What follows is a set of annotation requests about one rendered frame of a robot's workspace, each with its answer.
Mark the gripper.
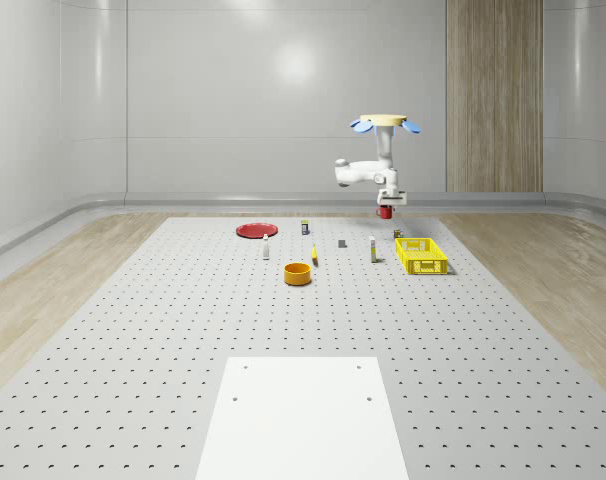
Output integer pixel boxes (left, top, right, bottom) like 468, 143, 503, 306
376, 188, 409, 208

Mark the yellow basket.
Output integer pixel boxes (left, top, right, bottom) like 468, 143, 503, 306
394, 237, 449, 276

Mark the yellow bowl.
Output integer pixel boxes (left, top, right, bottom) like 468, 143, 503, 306
283, 262, 313, 287

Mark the red plate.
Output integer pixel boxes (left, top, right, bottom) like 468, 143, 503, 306
235, 222, 280, 240

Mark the white board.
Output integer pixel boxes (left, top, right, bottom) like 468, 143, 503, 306
195, 356, 410, 480

